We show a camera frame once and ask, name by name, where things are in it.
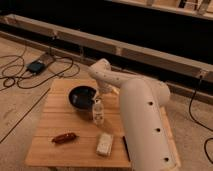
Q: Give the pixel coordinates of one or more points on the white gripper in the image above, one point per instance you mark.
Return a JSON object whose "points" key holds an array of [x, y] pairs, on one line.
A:
{"points": [[105, 88]]}

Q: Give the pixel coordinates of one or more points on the dark ceramic bowl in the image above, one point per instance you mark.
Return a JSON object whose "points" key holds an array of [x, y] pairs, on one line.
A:
{"points": [[81, 97]]}

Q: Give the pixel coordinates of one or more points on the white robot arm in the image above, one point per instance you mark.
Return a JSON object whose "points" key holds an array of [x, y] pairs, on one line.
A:
{"points": [[140, 100]]}

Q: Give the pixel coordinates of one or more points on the small clear plastic bottle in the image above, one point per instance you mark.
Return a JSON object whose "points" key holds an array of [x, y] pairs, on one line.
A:
{"points": [[98, 112]]}

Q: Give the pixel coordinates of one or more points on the dark rectangular snack bar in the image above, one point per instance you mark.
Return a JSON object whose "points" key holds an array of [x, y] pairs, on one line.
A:
{"points": [[126, 148]]}

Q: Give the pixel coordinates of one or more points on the white rectangular sponge block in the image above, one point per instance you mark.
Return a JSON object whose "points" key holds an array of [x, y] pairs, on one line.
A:
{"points": [[104, 145]]}

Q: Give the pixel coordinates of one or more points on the reddish brown sausage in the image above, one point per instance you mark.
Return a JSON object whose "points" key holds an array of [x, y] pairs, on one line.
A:
{"points": [[64, 138]]}

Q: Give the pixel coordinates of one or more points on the blue power adapter box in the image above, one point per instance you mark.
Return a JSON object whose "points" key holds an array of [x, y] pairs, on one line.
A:
{"points": [[35, 67]]}

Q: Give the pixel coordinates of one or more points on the long wooden rail beam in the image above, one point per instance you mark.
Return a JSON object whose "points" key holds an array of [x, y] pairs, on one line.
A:
{"points": [[141, 54]]}

